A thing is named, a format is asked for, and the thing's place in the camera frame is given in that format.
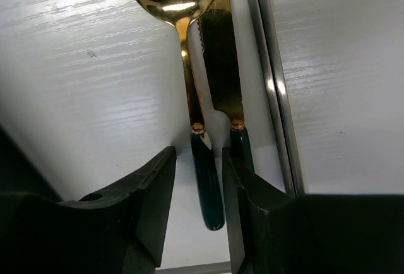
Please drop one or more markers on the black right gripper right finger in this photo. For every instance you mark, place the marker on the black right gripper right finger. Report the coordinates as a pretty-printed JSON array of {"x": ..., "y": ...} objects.
[{"x": 272, "y": 232}]

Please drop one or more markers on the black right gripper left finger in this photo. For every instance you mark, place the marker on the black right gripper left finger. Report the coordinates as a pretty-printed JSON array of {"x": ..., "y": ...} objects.
[{"x": 117, "y": 229}]

